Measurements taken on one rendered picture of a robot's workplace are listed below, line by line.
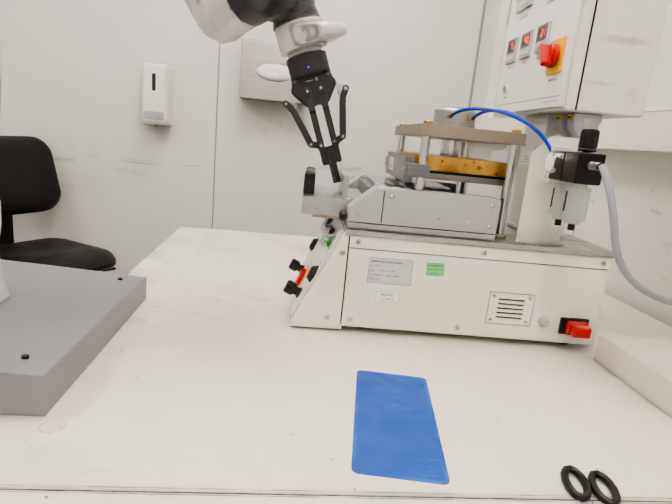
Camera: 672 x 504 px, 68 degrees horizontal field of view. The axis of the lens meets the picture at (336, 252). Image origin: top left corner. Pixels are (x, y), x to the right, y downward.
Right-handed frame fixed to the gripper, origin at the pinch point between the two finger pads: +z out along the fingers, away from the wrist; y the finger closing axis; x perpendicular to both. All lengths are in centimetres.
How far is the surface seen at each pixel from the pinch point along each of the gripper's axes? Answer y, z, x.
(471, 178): -22.9, 7.8, 9.8
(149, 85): 70, -45, -132
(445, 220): -15.9, 12.6, 15.9
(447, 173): -19.0, 6.0, 9.6
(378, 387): 1.2, 28.5, 35.6
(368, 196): -4.4, 5.6, 16.2
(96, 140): 104, -29, -140
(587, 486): -17, 34, 54
